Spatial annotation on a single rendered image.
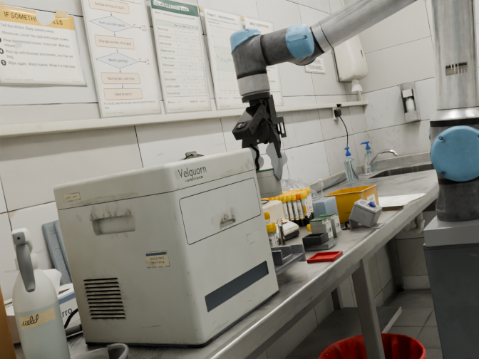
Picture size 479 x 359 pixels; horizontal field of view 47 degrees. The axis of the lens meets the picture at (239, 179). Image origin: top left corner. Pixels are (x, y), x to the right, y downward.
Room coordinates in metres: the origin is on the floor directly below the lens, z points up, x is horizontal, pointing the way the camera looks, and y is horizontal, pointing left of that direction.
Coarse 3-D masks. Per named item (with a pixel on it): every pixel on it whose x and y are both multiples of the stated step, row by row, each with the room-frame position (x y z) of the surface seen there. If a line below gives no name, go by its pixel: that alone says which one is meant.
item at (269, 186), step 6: (258, 174) 1.30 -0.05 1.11; (264, 174) 1.29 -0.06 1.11; (270, 174) 1.29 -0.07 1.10; (258, 180) 1.31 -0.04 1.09; (264, 180) 1.30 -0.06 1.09; (270, 180) 1.29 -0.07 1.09; (276, 180) 1.30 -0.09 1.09; (264, 186) 1.30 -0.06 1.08; (270, 186) 1.29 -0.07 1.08; (276, 186) 1.30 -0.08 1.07; (264, 192) 1.30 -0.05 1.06; (270, 192) 1.29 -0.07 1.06; (276, 192) 1.29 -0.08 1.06; (282, 192) 1.32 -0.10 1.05
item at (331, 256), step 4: (320, 252) 1.36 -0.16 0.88; (324, 252) 1.35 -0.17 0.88; (328, 252) 1.35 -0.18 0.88; (332, 252) 1.34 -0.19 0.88; (336, 252) 1.34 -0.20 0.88; (340, 252) 1.32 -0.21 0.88; (312, 256) 1.33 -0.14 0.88; (316, 256) 1.35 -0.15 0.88; (320, 256) 1.34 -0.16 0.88; (324, 256) 1.33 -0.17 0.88; (328, 256) 1.32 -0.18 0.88; (332, 256) 1.31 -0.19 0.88; (336, 256) 1.30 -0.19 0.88; (308, 260) 1.31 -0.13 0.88; (312, 260) 1.30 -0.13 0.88; (316, 260) 1.30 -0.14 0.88; (320, 260) 1.29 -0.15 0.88; (324, 260) 1.28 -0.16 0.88; (328, 260) 1.28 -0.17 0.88; (332, 260) 1.27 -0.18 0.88
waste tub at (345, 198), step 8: (336, 192) 1.85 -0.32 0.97; (344, 192) 1.87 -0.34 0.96; (352, 192) 1.72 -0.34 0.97; (360, 192) 1.71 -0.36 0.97; (368, 192) 1.74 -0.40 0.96; (376, 192) 1.80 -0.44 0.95; (336, 200) 1.75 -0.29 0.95; (344, 200) 1.74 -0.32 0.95; (352, 200) 1.72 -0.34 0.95; (368, 200) 1.73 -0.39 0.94; (376, 200) 1.79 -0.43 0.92; (344, 208) 1.74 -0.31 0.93; (344, 216) 1.74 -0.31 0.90
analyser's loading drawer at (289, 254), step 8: (272, 248) 1.22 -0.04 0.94; (280, 248) 1.21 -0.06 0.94; (288, 248) 1.20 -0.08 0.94; (296, 248) 1.25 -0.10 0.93; (272, 256) 1.17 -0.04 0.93; (280, 256) 1.16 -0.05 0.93; (288, 256) 1.18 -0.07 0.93; (296, 256) 1.22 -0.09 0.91; (304, 256) 1.24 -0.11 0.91; (280, 264) 1.16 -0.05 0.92; (288, 264) 1.17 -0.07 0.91; (280, 272) 1.14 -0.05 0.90
